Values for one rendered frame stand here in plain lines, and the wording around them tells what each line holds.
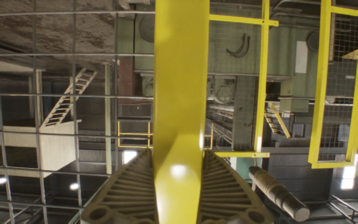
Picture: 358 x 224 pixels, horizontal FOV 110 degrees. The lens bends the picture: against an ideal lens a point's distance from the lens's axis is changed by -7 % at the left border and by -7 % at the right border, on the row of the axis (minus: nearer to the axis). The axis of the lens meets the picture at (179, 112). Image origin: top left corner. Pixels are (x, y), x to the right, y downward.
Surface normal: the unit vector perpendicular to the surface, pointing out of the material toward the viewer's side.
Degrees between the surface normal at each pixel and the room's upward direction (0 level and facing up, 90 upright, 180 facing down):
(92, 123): 90
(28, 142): 90
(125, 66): 90
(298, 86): 90
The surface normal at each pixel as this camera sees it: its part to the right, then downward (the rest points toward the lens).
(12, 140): 0.01, 0.08
